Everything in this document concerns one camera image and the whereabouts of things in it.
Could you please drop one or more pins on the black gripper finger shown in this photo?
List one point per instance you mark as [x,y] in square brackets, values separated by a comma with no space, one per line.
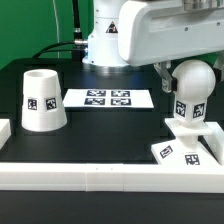
[169,83]
[219,66]

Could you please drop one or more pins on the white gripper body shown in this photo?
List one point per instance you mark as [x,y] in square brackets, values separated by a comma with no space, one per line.
[163,30]

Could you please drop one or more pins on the white lamp bulb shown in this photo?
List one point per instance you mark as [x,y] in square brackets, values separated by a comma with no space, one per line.
[195,83]

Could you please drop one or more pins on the white lamp base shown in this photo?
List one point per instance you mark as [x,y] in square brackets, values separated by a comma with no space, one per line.
[187,148]

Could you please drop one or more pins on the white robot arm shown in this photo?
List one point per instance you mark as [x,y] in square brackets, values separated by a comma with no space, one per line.
[103,52]

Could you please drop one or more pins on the white lamp shade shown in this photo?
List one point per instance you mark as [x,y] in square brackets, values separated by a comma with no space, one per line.
[42,108]

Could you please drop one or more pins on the white marker sheet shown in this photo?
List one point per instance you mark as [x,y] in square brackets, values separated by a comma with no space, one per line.
[108,98]

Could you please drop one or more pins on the white right fence rail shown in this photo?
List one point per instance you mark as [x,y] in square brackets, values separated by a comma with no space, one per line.
[216,141]

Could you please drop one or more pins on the white fence rail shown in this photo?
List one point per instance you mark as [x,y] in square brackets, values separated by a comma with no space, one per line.
[110,177]
[216,141]
[5,131]

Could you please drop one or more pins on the white front fence rail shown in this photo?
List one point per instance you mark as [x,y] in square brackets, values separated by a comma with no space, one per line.
[110,177]

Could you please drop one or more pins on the white left fence rail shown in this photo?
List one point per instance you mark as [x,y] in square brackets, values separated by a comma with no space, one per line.
[5,131]

